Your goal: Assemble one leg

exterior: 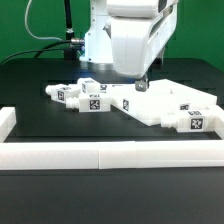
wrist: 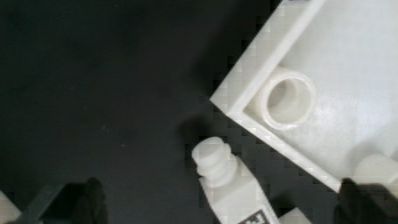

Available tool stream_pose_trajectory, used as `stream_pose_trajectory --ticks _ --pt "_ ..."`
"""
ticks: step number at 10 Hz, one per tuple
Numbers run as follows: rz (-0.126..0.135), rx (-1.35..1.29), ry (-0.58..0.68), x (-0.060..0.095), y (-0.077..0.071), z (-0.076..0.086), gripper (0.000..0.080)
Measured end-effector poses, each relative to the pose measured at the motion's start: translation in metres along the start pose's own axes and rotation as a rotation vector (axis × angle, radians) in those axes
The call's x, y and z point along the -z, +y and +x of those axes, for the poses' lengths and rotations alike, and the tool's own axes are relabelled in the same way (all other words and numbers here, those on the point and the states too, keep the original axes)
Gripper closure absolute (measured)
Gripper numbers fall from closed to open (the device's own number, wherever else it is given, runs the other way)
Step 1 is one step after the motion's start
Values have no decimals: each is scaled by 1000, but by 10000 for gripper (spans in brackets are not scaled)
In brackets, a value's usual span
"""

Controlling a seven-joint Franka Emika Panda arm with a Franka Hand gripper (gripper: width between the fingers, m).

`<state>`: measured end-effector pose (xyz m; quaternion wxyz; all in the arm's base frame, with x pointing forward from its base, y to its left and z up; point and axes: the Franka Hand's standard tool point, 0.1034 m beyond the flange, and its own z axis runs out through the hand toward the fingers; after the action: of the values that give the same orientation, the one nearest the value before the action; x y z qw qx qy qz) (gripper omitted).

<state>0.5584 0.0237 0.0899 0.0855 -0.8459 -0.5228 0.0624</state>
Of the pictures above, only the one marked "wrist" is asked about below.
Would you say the white leg far left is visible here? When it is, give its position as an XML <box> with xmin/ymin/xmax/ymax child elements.
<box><xmin>0</xmin><ymin>191</ymin><xmax>21</xmax><ymax>224</ymax></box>

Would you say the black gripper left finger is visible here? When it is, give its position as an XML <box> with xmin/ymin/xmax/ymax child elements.
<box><xmin>23</xmin><ymin>178</ymin><xmax>108</xmax><ymax>224</ymax></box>

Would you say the white square tabletop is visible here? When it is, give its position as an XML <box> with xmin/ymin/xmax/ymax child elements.
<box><xmin>211</xmin><ymin>0</ymin><xmax>398</xmax><ymax>193</ymax></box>

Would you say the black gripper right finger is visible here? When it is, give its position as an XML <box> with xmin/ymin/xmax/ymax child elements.
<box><xmin>334</xmin><ymin>178</ymin><xmax>398</xmax><ymax>224</ymax></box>

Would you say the white leg near tabletop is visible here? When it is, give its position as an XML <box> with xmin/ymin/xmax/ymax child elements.
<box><xmin>192</xmin><ymin>137</ymin><xmax>281</xmax><ymax>224</ymax></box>

